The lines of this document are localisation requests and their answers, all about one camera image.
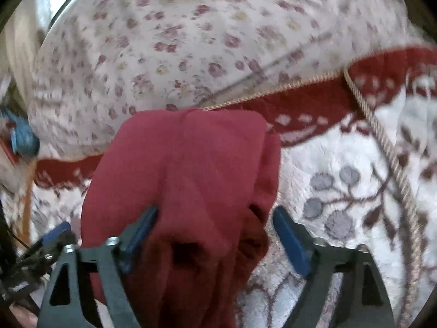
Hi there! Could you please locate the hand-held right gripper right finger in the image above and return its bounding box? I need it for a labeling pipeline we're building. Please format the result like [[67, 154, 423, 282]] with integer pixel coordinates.
[[272, 206, 397, 328]]

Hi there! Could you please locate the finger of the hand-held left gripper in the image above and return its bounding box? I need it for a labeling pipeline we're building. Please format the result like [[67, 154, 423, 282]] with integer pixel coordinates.
[[20, 221, 81, 271]]

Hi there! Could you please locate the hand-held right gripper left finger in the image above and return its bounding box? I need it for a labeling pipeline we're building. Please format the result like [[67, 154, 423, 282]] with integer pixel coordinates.
[[37, 206, 158, 328]]

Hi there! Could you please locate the red garment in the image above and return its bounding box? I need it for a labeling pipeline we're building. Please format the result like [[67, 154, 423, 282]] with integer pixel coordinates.
[[80, 107, 282, 328]]

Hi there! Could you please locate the red and white floral blanket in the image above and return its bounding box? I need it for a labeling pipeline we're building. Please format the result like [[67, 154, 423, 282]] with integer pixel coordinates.
[[0, 45, 437, 328]]

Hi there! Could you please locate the blue plastic bag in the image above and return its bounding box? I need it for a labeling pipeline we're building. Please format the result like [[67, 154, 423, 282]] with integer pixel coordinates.
[[0, 107, 41, 159]]

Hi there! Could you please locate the cream cloth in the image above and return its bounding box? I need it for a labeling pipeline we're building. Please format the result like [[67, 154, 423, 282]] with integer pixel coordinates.
[[0, 0, 52, 87]]

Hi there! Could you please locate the white floral quilt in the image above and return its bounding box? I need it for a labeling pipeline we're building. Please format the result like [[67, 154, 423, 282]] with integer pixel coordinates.
[[26, 0, 422, 159]]

